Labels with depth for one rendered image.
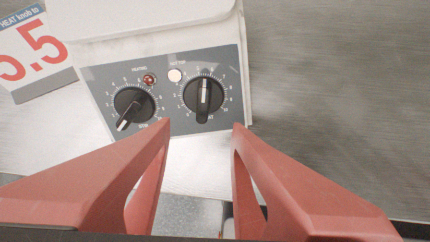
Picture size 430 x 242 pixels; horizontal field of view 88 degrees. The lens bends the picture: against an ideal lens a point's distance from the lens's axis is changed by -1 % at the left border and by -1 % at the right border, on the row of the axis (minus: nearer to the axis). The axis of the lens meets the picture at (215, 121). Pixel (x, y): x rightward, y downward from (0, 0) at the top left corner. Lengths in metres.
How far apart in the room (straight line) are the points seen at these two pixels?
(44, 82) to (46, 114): 0.03
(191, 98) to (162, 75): 0.03
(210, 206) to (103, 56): 0.95
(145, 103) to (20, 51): 0.14
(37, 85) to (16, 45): 0.04
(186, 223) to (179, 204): 0.09
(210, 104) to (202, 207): 0.93
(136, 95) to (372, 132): 0.22
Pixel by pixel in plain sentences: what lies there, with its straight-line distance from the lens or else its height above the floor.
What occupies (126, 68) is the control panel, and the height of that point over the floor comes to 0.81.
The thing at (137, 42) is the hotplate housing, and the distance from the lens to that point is 0.17.
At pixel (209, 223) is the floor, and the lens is 1.12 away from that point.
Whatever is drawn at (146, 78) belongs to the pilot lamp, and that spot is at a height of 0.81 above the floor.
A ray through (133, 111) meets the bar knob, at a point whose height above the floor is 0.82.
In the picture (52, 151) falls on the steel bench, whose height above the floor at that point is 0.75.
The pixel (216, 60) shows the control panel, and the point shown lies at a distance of 0.17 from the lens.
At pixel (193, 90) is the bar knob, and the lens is 0.17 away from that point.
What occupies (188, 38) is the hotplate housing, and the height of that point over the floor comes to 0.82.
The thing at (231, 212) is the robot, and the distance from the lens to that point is 0.72.
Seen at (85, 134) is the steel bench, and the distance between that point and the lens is 0.27.
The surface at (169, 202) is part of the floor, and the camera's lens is 1.10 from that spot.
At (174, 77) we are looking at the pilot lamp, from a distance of 0.17.
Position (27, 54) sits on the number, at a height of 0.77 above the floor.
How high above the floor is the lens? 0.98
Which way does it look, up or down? 84 degrees down
